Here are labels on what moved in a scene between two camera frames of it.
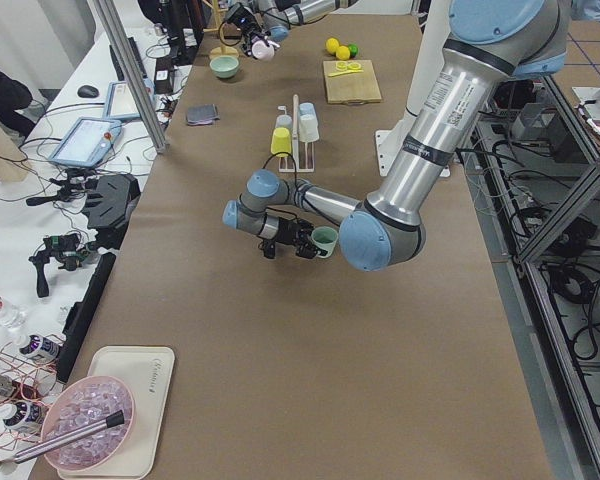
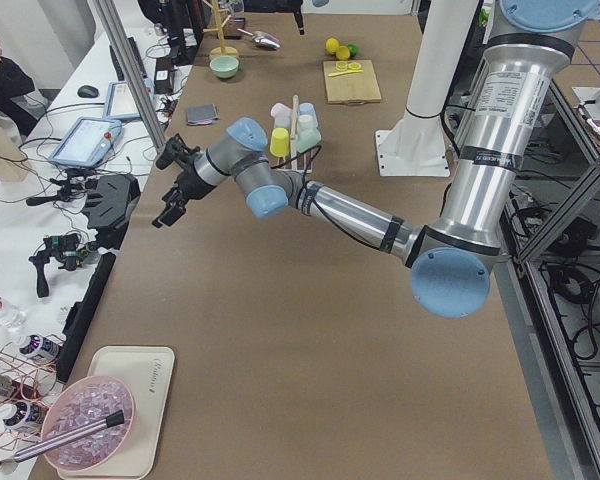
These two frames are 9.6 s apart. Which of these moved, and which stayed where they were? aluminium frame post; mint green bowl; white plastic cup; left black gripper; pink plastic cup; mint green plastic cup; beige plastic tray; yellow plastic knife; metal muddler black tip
Moved: pink plastic cup; mint green plastic cup; left black gripper
Stayed: yellow plastic knife; aluminium frame post; white plastic cup; mint green bowl; beige plastic tray; metal muddler black tip
